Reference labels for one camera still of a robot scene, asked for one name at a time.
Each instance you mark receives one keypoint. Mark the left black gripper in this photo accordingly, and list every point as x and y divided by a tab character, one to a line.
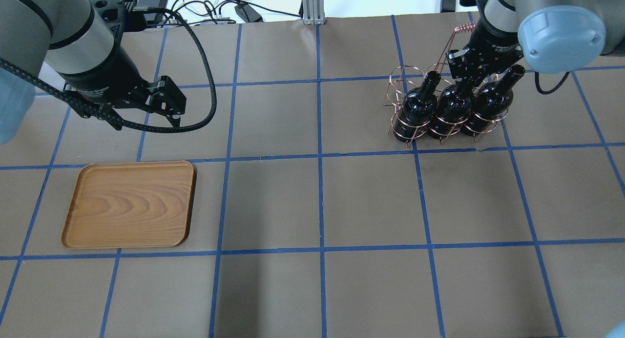
104	79

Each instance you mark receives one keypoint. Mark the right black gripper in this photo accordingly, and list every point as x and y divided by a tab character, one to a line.
494	44

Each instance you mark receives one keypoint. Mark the dark wine bottle carried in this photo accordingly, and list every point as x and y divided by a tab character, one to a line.
453	108

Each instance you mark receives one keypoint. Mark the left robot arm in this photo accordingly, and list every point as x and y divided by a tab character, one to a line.
72	49

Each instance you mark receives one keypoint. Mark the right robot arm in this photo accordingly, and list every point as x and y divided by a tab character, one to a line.
552	36

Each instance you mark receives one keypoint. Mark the dark wine bottle far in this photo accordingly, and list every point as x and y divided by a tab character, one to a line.
492	103

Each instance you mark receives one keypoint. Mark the dark wine bottle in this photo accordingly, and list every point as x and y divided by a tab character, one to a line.
492	103
416	110

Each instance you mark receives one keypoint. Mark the dark wine bottle near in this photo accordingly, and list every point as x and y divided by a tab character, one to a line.
416	110

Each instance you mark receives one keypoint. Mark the wooden tray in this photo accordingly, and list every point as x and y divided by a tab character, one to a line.
131	205

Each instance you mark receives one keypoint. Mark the black power adapter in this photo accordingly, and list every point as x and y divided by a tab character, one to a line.
247	13

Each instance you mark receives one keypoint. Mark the copper wire bottle basket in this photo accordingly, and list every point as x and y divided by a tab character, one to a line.
399	87

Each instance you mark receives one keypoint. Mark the aluminium frame post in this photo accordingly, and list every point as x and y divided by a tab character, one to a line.
313	12

